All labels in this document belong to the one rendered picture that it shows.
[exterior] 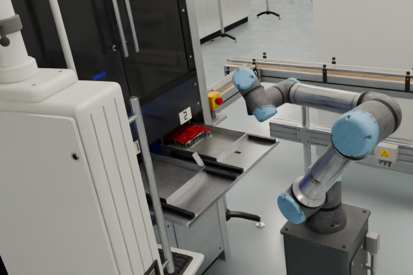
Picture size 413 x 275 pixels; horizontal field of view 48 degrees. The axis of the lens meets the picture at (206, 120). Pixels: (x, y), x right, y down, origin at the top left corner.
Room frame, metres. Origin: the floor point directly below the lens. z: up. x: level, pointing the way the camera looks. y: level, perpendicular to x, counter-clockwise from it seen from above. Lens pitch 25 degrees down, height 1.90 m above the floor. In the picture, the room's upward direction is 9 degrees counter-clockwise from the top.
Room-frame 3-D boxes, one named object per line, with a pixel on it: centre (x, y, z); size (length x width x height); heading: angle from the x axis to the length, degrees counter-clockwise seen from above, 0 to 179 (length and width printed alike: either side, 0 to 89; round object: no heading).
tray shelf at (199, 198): (1.79, 0.08, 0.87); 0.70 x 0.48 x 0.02; 140
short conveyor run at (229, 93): (2.54, -0.12, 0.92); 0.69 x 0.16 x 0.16; 140
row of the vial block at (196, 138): (1.99, 0.06, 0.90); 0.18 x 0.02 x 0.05; 140
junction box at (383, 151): (2.26, -1.00, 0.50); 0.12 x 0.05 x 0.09; 50
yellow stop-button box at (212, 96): (2.23, -0.04, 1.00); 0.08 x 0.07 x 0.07; 50
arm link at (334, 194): (1.38, -0.38, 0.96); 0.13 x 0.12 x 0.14; 127
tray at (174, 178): (1.70, 0.25, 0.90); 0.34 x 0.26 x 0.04; 50
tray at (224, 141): (1.96, 0.03, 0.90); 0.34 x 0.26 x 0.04; 50
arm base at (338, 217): (1.38, -0.39, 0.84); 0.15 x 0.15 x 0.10
